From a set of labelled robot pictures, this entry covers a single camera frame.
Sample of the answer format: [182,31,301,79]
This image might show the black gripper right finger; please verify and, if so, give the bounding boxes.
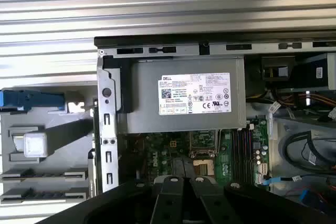
[190,176,336,224]

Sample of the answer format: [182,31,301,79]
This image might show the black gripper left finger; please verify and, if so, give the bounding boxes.
[38,176,184,224]

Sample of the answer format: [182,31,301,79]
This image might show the black RAM slot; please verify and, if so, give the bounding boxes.
[243,129,248,185]
[248,129,254,185]
[232,129,237,185]
[237,129,243,185]

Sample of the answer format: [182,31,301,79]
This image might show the CPU socket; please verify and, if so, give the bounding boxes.
[192,155,215,176]

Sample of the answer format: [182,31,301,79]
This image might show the green motherboard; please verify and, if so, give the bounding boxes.
[118,115,271,191]

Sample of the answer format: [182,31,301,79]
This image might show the metal socket cover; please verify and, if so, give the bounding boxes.
[188,129,219,154]

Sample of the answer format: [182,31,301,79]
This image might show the black open PC case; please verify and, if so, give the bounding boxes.
[93,28,336,216]

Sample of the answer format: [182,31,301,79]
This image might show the grey power supply with label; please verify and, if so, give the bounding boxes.
[117,58,248,134]

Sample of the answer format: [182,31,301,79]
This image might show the grey parts rack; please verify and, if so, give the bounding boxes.
[0,84,98,204]

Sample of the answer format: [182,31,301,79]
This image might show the silver CPU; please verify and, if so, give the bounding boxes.
[23,133,48,157]

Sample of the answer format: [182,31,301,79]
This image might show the black optical drive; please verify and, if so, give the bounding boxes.
[290,52,336,91]

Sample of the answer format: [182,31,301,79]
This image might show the hard disk in blue carrier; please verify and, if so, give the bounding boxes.
[0,89,66,112]

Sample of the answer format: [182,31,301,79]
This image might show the blue SATA cable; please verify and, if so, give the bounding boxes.
[262,175,302,184]

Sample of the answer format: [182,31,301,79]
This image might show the black cable loop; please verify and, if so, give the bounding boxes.
[285,129,336,175]

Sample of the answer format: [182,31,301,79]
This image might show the blue cable connector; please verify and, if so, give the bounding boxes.
[300,188,328,208]

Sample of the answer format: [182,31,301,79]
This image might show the yellow orange power wires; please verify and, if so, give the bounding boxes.
[246,89,336,110]

